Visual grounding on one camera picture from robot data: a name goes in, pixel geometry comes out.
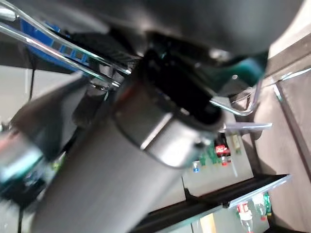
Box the Coca-Cola bottle red label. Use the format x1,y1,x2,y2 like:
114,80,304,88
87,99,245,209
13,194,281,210
215,137,231,168

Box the green plastic bottle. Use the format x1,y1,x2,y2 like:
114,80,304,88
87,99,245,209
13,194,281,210
263,191,273,216

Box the black metal shelf board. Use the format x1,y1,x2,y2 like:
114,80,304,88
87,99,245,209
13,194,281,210
135,173,292,233

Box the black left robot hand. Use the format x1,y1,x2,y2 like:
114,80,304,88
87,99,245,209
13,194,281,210
24,0,304,233

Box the pale yellow tea bottle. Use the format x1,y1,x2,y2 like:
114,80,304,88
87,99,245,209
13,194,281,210
232,134,242,156

